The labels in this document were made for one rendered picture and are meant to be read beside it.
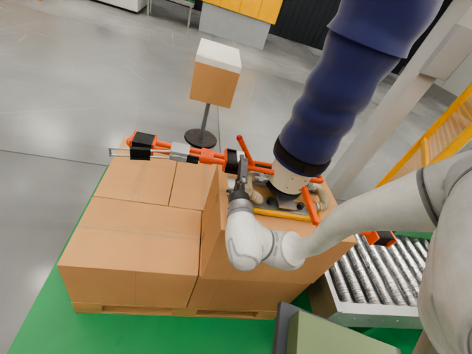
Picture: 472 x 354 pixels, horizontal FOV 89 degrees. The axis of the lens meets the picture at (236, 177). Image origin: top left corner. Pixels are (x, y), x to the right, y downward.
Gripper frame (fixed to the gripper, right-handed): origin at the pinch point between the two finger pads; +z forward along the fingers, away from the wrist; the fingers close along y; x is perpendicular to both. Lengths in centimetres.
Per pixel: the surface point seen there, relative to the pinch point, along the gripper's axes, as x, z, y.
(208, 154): -11.3, 3.0, -1.5
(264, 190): 17.9, 3.4, 13.6
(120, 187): -52, 30, 53
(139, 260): -32, -14, 54
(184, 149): -20.6, 3.2, -1.6
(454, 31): 129, 89, -65
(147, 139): -34.1, 3.9, -2.4
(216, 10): 9, 731, 46
